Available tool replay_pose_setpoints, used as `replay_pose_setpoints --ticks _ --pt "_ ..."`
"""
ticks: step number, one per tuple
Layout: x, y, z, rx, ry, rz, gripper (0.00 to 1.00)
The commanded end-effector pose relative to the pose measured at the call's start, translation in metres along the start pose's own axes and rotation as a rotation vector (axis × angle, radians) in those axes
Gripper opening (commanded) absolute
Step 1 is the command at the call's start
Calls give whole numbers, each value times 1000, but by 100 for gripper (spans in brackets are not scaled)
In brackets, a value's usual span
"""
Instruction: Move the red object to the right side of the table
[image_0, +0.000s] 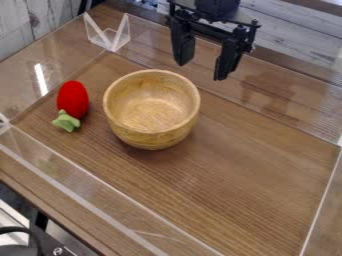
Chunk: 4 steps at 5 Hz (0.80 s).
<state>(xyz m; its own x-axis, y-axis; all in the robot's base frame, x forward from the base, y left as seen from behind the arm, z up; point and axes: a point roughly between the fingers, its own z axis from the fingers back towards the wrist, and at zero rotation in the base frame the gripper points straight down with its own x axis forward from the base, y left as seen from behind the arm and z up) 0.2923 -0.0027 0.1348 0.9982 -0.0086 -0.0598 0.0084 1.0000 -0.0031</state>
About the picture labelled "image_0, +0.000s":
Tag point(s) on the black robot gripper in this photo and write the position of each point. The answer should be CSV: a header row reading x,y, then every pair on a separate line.
x,y
203,13

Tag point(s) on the clear acrylic tray enclosure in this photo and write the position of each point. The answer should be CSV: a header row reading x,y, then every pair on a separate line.
x,y
157,162

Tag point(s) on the red felt strawberry toy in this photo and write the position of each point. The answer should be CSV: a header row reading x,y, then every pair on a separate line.
x,y
73,103

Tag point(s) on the black table leg bracket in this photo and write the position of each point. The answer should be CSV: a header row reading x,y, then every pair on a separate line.
x,y
52,246

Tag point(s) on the light wooden bowl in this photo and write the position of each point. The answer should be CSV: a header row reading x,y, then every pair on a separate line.
x,y
152,106

